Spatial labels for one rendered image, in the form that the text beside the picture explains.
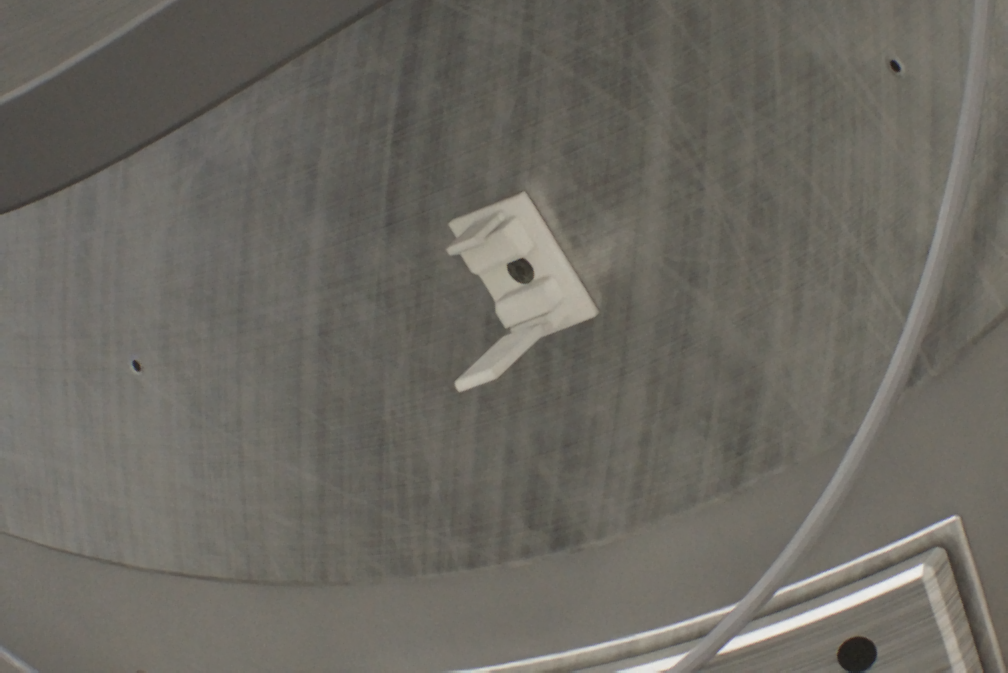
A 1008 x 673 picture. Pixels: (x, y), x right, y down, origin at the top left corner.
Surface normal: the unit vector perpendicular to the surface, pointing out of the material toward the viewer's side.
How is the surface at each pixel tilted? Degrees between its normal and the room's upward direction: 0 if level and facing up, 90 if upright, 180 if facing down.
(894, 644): 90
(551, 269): 90
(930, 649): 90
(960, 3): 90
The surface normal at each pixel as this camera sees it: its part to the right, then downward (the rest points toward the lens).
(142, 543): -0.49, 0.48
